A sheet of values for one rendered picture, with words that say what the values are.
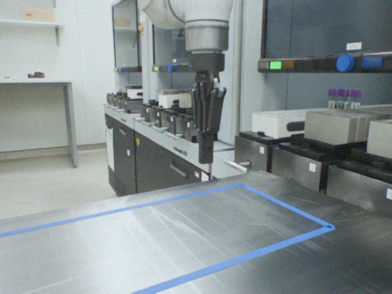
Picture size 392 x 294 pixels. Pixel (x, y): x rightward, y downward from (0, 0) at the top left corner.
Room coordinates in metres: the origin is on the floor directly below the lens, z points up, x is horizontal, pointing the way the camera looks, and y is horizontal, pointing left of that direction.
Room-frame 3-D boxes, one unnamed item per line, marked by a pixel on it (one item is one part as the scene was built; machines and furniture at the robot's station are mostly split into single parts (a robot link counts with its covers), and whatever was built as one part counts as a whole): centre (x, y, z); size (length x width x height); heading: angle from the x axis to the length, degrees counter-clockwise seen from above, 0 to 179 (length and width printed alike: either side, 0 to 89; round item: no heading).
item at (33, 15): (3.64, 1.63, 1.52); 0.29 x 0.22 x 0.12; 114
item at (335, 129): (0.66, -0.27, 0.85); 0.12 x 0.02 x 0.06; 26
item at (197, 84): (0.72, -0.02, 0.89); 0.04 x 0.01 x 0.11; 116
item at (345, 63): (0.61, -0.27, 0.98); 0.03 x 0.01 x 0.03; 25
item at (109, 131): (2.34, 0.63, 0.43); 0.27 x 0.02 x 0.36; 25
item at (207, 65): (0.71, -0.02, 0.96); 0.08 x 0.07 x 0.09; 26
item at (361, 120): (0.67, -0.29, 0.85); 0.12 x 0.02 x 0.06; 25
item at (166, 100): (1.48, 0.01, 0.83); 0.30 x 0.10 x 0.06; 115
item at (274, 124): (0.84, -0.30, 0.83); 0.30 x 0.10 x 0.06; 115
